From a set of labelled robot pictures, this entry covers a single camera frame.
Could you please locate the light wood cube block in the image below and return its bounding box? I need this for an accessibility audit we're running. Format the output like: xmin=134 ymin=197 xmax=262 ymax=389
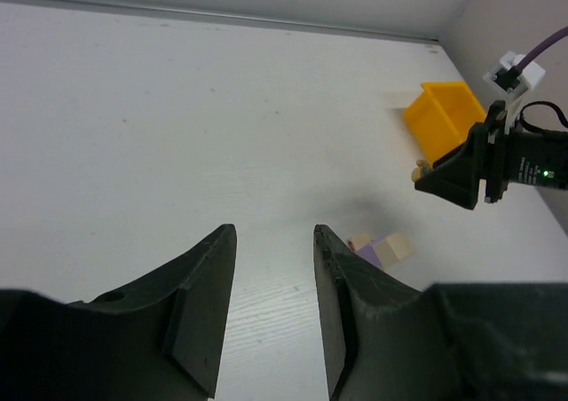
xmin=373 ymin=232 xmax=415 ymax=270

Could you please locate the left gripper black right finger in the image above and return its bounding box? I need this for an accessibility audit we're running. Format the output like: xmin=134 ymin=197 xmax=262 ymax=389
xmin=313 ymin=224 xmax=567 ymax=400

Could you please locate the light wood rectangular block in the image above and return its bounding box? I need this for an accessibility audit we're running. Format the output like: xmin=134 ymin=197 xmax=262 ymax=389
xmin=347 ymin=233 xmax=372 ymax=252

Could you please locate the yellow plastic bin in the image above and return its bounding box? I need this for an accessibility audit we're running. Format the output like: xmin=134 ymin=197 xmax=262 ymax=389
xmin=403 ymin=82 xmax=486 ymax=162

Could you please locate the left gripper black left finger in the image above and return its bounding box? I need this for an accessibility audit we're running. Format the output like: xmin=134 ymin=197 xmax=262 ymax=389
xmin=1 ymin=224 xmax=237 ymax=400

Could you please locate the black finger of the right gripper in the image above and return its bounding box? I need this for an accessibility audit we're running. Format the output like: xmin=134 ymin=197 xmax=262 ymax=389
xmin=414 ymin=123 xmax=487 ymax=209

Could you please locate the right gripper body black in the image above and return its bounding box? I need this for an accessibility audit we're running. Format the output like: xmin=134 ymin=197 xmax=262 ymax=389
xmin=484 ymin=101 xmax=567 ymax=203

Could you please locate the aluminium frame rail back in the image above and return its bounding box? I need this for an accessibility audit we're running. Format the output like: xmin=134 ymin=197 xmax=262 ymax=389
xmin=1 ymin=0 xmax=439 ymax=44

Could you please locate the patterned small wood block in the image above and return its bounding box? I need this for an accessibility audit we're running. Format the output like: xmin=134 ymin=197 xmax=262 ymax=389
xmin=411 ymin=160 xmax=432 ymax=183

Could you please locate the purple cube block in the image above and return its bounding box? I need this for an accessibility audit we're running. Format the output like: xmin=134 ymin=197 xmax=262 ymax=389
xmin=357 ymin=241 xmax=384 ymax=269

